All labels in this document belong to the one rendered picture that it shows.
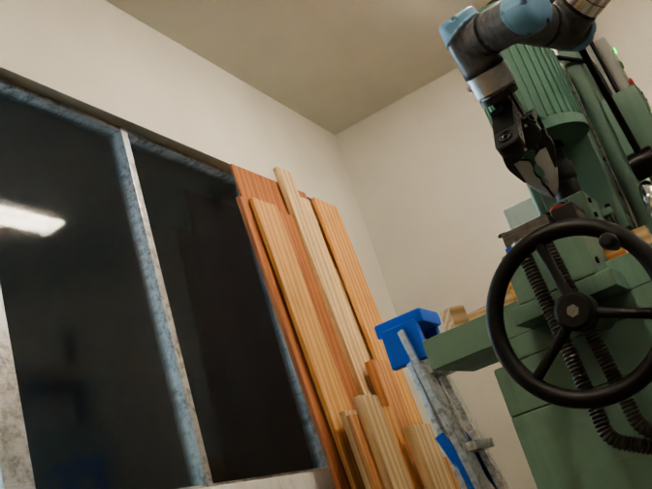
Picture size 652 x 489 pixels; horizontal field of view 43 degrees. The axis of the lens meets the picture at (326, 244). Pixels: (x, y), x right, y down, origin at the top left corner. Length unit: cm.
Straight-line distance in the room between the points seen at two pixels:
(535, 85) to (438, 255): 269
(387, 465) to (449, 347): 137
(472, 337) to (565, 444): 25
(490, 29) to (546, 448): 72
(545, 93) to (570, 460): 70
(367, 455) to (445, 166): 198
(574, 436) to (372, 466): 146
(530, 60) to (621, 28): 267
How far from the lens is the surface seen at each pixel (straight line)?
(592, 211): 163
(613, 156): 188
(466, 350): 155
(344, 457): 293
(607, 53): 206
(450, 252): 429
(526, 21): 140
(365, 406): 292
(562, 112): 168
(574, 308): 129
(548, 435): 151
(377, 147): 459
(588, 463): 149
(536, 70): 171
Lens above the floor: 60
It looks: 19 degrees up
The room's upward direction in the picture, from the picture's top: 18 degrees counter-clockwise
